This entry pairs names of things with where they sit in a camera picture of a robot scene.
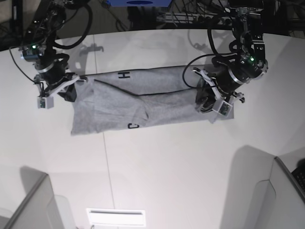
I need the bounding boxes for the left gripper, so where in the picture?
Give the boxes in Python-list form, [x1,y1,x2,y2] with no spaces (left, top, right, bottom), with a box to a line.
[195,67,252,114]

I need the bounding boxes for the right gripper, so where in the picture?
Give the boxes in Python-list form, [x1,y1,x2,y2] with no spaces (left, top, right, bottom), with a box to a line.
[34,58,78,103]

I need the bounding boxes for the grey T-shirt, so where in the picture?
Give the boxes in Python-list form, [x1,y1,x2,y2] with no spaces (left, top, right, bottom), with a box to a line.
[71,66,234,136]

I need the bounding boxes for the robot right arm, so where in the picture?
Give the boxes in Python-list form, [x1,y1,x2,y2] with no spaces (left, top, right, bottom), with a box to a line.
[19,0,93,108]

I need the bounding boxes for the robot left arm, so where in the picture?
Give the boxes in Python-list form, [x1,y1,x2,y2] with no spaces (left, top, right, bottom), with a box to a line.
[193,0,268,116]

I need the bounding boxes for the white power strip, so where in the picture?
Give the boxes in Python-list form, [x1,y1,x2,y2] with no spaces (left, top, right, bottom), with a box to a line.
[155,13,234,30]

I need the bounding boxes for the blue box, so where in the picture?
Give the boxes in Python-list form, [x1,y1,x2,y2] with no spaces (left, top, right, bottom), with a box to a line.
[106,0,171,7]

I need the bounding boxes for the right grey partition panel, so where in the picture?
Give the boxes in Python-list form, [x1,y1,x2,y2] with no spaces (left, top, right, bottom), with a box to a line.
[220,157,305,229]

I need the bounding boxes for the grey partition panel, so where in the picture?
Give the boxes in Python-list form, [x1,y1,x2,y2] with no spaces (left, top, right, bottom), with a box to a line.
[220,157,305,229]
[0,166,65,229]

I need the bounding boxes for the black keyboard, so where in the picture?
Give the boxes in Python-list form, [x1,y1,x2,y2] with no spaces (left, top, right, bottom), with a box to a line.
[292,167,305,191]

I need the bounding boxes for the left grey partition panel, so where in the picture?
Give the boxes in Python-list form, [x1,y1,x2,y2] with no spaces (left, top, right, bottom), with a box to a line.
[0,166,65,229]

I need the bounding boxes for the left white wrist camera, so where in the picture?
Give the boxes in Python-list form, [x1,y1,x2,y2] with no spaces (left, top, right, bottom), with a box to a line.
[193,67,245,118]

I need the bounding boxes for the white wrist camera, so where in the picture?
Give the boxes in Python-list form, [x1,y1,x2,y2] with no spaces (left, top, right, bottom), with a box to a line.
[193,67,245,118]
[37,75,88,109]

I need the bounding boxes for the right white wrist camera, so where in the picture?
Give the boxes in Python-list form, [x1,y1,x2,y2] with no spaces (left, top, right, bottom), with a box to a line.
[37,75,88,109]

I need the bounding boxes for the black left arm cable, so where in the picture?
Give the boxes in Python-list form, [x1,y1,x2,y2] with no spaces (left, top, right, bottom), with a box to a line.
[182,10,241,89]

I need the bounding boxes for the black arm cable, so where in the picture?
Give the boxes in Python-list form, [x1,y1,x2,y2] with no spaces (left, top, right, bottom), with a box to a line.
[182,10,241,89]
[9,3,94,84]

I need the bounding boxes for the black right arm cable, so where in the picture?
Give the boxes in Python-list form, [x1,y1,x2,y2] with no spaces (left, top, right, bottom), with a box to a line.
[9,3,94,84]

